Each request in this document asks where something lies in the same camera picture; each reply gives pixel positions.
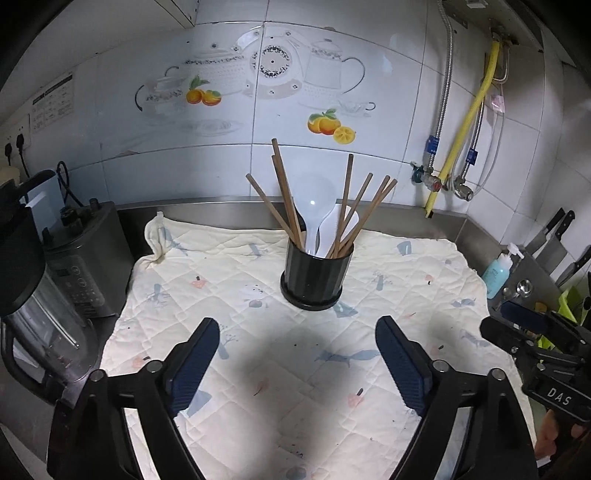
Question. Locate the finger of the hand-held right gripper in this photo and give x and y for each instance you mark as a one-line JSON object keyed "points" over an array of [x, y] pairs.
{"points": [[501, 334], [524, 316]]}

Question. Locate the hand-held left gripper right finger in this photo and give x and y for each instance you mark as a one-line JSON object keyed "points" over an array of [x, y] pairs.
{"points": [[401, 364]]}

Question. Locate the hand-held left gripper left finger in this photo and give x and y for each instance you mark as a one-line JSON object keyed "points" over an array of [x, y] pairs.
{"points": [[194, 364]]}

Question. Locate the black utensil holder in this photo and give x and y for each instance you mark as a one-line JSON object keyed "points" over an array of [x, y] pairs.
{"points": [[316, 281]]}

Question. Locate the small white plastic paddle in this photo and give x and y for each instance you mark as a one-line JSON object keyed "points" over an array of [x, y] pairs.
{"points": [[344, 221]]}

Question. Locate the white plastic rice paddle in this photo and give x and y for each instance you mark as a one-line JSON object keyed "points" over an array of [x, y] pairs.
{"points": [[316, 194]]}

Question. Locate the set of wooden chopsticks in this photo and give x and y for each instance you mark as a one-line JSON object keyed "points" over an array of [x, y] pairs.
{"points": [[284, 184]]}

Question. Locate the person's right hand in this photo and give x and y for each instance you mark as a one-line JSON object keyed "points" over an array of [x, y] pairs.
{"points": [[556, 434]]}

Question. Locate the metal ladle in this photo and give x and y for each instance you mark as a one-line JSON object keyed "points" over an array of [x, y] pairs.
{"points": [[521, 288]]}

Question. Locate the green dish rack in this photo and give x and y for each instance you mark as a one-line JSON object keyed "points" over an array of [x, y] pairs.
{"points": [[570, 304]]}

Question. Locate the blue soap pump bottle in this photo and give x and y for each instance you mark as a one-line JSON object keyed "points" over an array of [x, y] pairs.
{"points": [[498, 274]]}

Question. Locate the kitchen cleaver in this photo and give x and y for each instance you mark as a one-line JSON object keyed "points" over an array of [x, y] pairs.
{"points": [[556, 244]]}

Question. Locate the quilted printed cloth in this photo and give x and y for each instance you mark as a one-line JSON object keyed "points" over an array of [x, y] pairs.
{"points": [[286, 369]]}

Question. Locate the metal water valve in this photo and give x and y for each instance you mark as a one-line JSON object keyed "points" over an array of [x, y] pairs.
{"points": [[461, 190]]}

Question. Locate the black appliance base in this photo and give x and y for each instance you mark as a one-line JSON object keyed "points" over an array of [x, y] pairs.
{"points": [[87, 267]]}

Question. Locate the blender jug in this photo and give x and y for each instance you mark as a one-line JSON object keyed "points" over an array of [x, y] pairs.
{"points": [[37, 295]]}

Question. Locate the clear white tube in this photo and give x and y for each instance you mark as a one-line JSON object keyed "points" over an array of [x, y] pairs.
{"points": [[496, 138]]}

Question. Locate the gas water heater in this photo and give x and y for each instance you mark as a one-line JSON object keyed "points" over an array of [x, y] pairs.
{"points": [[494, 18]]}

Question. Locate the wall socket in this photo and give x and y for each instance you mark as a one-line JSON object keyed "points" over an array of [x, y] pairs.
{"points": [[16, 146]]}

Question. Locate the wall label sticker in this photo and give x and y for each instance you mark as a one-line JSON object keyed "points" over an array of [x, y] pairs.
{"points": [[51, 102]]}

